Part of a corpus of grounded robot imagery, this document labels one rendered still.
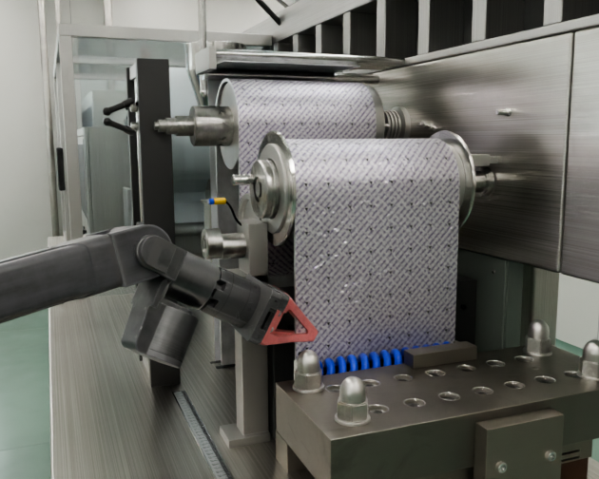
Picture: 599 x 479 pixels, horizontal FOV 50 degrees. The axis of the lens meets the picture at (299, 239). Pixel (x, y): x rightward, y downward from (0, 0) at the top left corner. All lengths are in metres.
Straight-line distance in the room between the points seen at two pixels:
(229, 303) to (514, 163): 0.44
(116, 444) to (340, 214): 0.44
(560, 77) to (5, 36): 5.77
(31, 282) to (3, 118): 5.66
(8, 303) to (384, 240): 0.45
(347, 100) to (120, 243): 0.53
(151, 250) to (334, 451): 0.27
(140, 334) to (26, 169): 5.62
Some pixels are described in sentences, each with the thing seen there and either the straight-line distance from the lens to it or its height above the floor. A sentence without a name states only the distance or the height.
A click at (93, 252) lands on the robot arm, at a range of 0.67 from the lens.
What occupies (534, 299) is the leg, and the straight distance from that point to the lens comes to 1.18.
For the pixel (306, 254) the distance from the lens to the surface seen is 0.79.
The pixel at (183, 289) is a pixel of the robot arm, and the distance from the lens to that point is 0.73.
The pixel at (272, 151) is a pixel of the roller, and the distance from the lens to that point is 0.82.
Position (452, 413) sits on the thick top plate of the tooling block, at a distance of 0.71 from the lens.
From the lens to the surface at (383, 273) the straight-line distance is 0.84.
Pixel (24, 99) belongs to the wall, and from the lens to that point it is 6.30.
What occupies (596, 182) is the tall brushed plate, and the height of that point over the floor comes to 1.26.
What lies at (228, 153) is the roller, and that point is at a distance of 1.08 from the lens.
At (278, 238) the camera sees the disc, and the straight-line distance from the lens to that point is 0.82.
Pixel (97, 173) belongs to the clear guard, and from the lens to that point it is 1.76.
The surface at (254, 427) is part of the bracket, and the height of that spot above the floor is 0.92.
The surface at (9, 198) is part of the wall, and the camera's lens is 6.31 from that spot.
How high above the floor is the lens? 1.31
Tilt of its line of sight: 9 degrees down
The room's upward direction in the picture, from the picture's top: straight up
